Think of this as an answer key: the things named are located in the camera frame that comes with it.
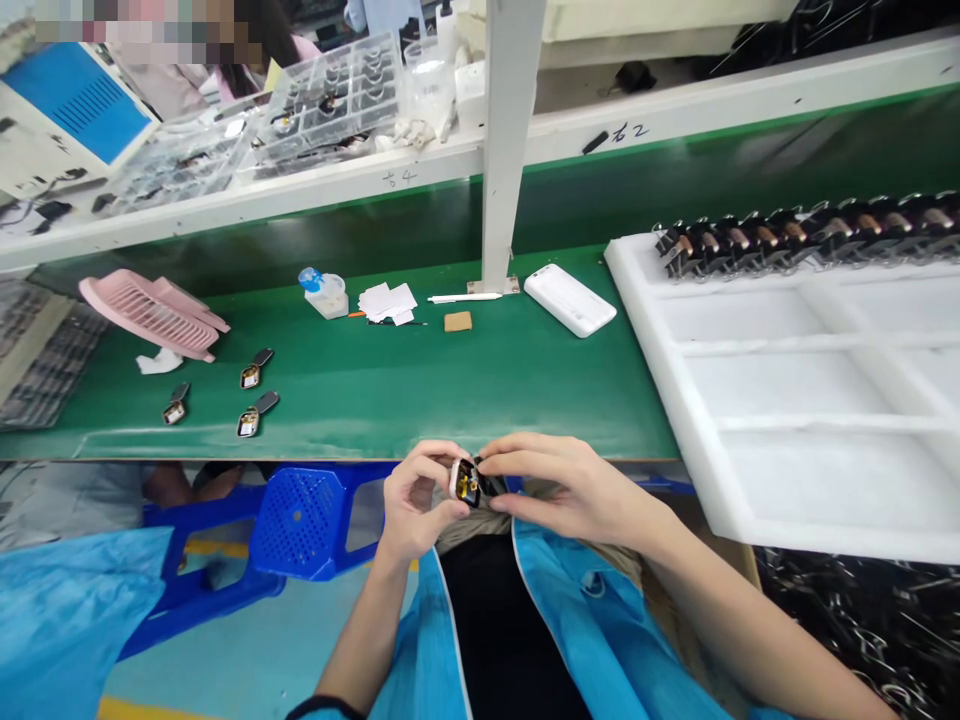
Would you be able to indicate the person's left hand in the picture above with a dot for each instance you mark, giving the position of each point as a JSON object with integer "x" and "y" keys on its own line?
{"x": 420, "y": 499}

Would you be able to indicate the person's right hand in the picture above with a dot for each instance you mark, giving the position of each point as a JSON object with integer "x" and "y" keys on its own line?
{"x": 577, "y": 491}

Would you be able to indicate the person's right thumb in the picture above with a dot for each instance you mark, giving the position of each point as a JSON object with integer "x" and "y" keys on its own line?
{"x": 517, "y": 501}

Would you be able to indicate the person's right index finger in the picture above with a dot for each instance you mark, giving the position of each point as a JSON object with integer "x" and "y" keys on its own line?
{"x": 517, "y": 450}

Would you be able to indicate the person's left index finger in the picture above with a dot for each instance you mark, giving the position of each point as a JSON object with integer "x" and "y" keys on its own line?
{"x": 435, "y": 451}

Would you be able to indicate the person's left thumb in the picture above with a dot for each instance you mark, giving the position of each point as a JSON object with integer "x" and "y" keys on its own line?
{"x": 447, "y": 507}

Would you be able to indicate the smartwatch case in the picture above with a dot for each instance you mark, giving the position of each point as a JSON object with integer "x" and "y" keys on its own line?
{"x": 474, "y": 484}

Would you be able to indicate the brown square pad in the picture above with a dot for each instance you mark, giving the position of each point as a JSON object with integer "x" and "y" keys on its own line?
{"x": 458, "y": 321}

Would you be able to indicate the person's body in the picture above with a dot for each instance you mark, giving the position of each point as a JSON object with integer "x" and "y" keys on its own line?
{"x": 525, "y": 637}

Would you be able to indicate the green conveyor belt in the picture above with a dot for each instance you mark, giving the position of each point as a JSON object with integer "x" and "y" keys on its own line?
{"x": 360, "y": 330}

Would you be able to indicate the white pen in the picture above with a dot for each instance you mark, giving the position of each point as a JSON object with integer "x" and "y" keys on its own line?
{"x": 463, "y": 298}

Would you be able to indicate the pile of white paper slips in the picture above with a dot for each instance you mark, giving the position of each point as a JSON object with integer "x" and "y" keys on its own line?
{"x": 386, "y": 300}

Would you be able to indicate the white power bank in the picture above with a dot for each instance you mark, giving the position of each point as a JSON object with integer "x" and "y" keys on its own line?
{"x": 570, "y": 298}

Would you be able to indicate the open smartwatch with battery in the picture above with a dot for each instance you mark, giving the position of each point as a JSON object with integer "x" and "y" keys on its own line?
{"x": 256, "y": 367}
{"x": 255, "y": 416}
{"x": 176, "y": 405}

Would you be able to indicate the clear bottle with blue cap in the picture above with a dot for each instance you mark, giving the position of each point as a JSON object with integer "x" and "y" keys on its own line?
{"x": 325, "y": 292}

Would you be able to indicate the blue plastic stool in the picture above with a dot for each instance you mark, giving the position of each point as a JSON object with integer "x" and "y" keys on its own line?
{"x": 247, "y": 540}

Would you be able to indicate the white foam tray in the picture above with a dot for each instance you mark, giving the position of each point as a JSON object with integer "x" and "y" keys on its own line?
{"x": 795, "y": 390}

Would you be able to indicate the white tissue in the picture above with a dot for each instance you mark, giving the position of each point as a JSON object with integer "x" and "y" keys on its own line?
{"x": 159, "y": 362}

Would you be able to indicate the pink desk fan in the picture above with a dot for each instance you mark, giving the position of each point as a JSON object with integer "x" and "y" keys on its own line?
{"x": 161, "y": 315}

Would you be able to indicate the row of clipped smartwatches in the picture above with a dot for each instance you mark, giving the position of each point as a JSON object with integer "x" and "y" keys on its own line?
{"x": 806, "y": 232}

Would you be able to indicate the pile of black binder clips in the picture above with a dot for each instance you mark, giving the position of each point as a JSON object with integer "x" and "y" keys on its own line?
{"x": 862, "y": 630}

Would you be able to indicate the clear compartment tray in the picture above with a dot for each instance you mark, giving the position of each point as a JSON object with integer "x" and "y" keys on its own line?
{"x": 330, "y": 97}

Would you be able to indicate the clear plastic parts tray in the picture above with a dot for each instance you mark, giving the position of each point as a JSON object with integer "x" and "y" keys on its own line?
{"x": 176, "y": 161}

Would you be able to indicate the stack of black part trays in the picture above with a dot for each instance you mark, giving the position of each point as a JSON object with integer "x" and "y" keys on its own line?
{"x": 41, "y": 352}

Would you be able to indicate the blue and white machine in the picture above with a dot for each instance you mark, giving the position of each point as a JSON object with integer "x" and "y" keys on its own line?
{"x": 71, "y": 105}

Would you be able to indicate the white metal shelf frame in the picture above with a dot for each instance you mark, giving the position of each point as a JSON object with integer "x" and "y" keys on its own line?
{"x": 495, "y": 135}

